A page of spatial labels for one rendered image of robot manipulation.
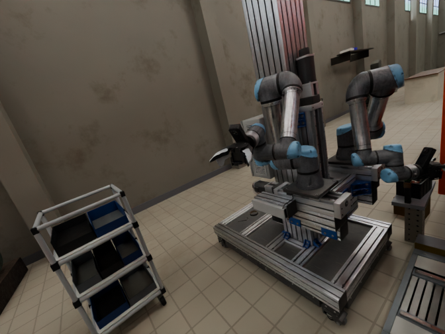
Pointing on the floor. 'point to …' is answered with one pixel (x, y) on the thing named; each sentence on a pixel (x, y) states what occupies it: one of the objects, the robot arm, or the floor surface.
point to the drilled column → (414, 224)
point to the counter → (424, 86)
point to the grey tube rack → (101, 260)
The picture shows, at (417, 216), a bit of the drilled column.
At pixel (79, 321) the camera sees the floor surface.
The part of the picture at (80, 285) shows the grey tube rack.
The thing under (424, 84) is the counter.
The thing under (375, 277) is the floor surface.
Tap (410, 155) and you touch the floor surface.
